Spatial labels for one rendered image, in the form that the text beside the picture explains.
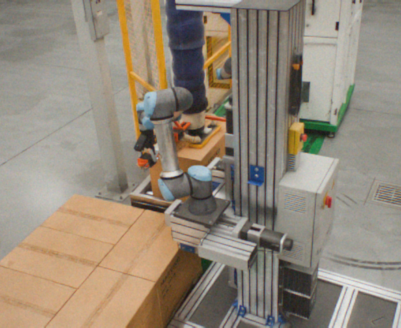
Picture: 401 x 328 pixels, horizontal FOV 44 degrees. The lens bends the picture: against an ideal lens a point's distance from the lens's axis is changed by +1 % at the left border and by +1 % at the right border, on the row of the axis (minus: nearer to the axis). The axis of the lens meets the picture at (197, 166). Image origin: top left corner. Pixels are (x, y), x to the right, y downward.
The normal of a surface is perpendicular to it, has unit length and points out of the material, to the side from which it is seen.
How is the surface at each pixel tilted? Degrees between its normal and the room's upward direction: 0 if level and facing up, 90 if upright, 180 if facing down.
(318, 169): 0
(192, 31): 99
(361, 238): 0
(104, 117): 90
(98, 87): 90
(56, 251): 0
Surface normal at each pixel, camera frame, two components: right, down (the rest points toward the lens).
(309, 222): -0.47, 0.48
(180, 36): -0.18, 0.65
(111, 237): -0.06, -0.85
